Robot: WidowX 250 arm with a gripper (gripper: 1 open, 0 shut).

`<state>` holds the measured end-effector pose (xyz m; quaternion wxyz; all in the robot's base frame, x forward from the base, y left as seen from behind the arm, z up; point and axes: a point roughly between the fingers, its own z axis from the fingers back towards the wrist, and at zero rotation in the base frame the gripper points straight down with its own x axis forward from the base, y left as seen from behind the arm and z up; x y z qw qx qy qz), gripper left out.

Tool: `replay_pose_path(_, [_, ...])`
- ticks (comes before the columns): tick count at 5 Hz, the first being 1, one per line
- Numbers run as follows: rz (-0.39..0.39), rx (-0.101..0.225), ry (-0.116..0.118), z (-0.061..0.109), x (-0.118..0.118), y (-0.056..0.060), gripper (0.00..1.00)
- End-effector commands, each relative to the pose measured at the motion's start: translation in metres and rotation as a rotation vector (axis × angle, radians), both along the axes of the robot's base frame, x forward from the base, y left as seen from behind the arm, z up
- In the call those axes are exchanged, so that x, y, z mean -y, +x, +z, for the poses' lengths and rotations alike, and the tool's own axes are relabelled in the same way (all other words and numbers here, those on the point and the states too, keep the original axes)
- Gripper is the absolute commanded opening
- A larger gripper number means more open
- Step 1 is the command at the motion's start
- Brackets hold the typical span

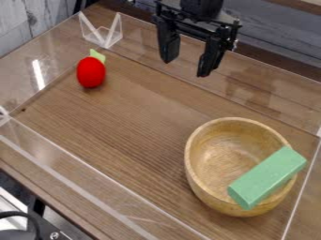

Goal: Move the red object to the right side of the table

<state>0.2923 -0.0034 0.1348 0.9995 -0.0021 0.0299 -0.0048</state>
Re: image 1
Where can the black metal table frame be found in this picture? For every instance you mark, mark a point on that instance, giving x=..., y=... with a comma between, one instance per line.
x=48, y=231

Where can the red plush strawberry toy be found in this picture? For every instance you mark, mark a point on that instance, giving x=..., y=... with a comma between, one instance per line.
x=90, y=69

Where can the clear acrylic corner bracket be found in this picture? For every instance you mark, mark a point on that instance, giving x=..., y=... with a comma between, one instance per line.
x=101, y=36

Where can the clear acrylic table enclosure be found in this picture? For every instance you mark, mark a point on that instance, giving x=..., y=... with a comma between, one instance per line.
x=99, y=151

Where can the green rectangular block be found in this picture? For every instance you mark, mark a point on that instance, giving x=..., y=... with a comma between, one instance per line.
x=266, y=177

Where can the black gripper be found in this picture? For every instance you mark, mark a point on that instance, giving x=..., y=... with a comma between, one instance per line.
x=196, y=18

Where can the wooden bowl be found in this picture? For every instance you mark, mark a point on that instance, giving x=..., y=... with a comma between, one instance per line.
x=223, y=149

